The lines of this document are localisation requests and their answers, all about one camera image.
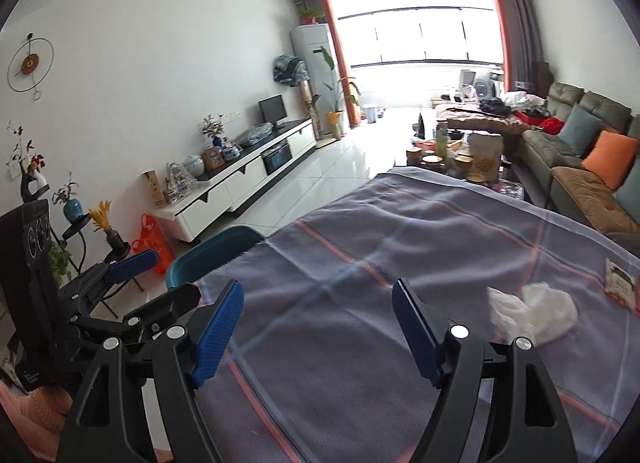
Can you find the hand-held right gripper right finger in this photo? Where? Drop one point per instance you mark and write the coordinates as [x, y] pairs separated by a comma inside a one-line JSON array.
[[415, 328]]

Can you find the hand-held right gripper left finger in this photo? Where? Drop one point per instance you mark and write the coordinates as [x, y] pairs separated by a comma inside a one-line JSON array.
[[215, 338]]

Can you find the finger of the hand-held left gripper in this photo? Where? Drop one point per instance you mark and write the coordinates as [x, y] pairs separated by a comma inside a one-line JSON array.
[[132, 263], [167, 303]]

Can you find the person's left forearm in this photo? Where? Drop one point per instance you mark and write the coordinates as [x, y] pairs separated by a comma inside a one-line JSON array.
[[25, 418]]

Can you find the red plastic bag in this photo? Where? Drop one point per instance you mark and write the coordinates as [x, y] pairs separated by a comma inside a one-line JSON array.
[[152, 248]]

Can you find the black vase yellow dried flowers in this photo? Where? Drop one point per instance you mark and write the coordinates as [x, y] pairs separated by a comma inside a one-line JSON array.
[[116, 240]]

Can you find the black metal plant stand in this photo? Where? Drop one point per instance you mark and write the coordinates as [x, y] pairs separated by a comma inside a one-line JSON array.
[[75, 230]]

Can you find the teal chair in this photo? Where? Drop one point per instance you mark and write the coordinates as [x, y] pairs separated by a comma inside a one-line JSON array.
[[215, 249]]

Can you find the tall yellow box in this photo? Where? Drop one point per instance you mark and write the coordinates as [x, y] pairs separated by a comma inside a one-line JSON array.
[[154, 189]]

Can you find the blue vase with plant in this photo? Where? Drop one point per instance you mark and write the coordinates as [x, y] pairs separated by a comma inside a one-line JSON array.
[[72, 208]]

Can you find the grey plaid blanket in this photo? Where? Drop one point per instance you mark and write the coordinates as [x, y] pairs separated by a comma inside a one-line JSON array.
[[400, 243]]

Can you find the glass ornament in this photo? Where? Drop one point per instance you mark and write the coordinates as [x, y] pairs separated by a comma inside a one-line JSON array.
[[178, 183]]

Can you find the white ceramic jar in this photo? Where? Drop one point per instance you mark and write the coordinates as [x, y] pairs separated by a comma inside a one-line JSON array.
[[193, 166]]

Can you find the crumpled white plastic bag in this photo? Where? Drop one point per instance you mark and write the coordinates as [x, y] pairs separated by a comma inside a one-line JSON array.
[[540, 313]]

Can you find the white vase red flowers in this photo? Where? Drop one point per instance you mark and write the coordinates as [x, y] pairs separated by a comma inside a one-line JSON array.
[[32, 185]]

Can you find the white black-topped cabinet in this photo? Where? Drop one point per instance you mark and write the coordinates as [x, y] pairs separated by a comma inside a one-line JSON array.
[[240, 183]]

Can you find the blue and white porcelain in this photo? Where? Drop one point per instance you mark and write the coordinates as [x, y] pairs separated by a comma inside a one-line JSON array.
[[230, 151]]

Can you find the flower vase with branches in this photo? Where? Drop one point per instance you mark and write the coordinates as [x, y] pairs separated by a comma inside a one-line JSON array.
[[212, 128]]

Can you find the group of lidded jars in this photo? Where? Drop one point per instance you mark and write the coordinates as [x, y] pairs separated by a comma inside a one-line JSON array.
[[432, 160]]

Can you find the dark coffee table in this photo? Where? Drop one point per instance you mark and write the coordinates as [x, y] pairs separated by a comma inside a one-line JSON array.
[[510, 188]]

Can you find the plastic-wrapped bundle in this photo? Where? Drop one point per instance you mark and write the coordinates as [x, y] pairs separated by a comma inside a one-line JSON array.
[[256, 135]]

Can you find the white paper bag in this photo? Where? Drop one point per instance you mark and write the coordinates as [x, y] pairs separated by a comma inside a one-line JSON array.
[[485, 155]]

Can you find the green bottle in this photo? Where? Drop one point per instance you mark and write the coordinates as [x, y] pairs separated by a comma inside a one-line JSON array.
[[442, 143]]

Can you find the black monitor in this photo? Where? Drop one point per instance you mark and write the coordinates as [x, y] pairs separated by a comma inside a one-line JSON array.
[[272, 109]]

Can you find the black and white packet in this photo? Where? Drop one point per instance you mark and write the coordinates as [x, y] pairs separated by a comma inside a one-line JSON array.
[[620, 283]]

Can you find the brown ottoman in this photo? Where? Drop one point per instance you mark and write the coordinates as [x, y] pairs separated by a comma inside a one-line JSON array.
[[475, 120]]

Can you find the small white bin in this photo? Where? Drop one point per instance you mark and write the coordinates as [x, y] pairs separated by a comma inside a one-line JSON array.
[[371, 115]]

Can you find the brown sofa seat mat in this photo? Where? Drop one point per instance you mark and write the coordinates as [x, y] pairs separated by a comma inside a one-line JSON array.
[[587, 195]]

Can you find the grey-green sofa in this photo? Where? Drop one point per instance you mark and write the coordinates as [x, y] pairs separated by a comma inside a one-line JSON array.
[[542, 148]]

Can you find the tall plant in orange pot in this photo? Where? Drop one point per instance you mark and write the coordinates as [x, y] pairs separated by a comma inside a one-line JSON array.
[[334, 120]]

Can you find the gold column stand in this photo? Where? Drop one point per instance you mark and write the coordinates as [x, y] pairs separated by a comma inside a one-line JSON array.
[[309, 113]]

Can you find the black clothes pile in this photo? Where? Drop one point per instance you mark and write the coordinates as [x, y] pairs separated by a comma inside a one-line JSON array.
[[494, 106]]

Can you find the red cloth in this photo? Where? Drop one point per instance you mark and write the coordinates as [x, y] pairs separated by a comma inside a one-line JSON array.
[[551, 125]]

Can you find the plastic-covered fan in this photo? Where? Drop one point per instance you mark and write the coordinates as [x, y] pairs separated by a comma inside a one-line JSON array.
[[289, 70]]

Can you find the white fan heater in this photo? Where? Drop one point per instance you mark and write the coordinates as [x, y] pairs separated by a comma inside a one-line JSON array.
[[484, 85]]

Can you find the large blue-grey cushion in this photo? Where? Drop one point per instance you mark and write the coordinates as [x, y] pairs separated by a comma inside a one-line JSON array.
[[631, 195]]

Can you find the small blue-grey cushion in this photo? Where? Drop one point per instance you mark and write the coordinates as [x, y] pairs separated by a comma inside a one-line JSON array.
[[577, 130]]

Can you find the orange cushion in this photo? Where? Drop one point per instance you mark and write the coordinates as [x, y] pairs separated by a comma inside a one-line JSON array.
[[607, 158]]

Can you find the white standing air conditioner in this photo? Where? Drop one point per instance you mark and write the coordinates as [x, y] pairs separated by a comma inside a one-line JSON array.
[[310, 53]]

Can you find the orange and grey curtain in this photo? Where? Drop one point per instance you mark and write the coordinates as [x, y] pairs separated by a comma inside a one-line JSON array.
[[336, 43], [517, 33]]

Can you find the round metal wall clock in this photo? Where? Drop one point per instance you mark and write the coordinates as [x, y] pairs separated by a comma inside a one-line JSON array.
[[29, 63]]

